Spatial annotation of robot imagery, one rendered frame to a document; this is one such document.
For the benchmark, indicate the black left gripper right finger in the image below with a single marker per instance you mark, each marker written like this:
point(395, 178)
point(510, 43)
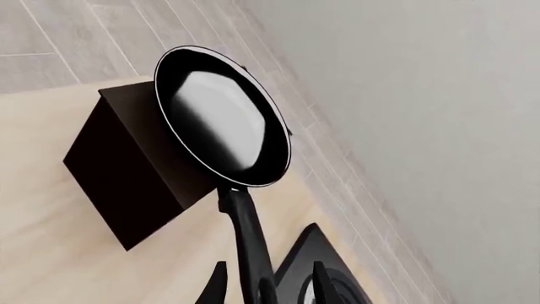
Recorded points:
point(323, 285)

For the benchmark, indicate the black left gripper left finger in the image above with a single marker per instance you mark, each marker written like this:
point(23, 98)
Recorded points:
point(217, 285)

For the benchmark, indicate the dark wooden cabinet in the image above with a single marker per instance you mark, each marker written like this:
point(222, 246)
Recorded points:
point(122, 177)

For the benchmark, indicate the flat black stove plate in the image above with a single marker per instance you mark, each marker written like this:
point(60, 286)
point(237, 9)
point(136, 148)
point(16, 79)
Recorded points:
point(314, 253)

